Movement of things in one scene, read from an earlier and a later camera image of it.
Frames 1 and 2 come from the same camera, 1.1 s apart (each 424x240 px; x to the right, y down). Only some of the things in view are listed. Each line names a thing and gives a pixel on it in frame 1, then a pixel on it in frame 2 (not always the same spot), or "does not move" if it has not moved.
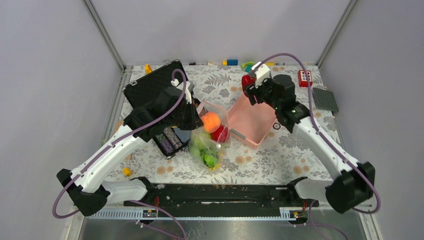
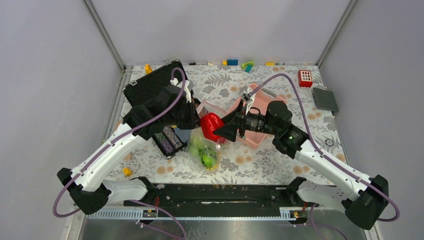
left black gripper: [195, 121] does not move
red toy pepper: [247, 80] -> [210, 122]
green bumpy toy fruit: [195, 149] does not move
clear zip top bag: [208, 143] does not move
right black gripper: [252, 90] -> [229, 130]
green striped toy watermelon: [209, 158] does not move
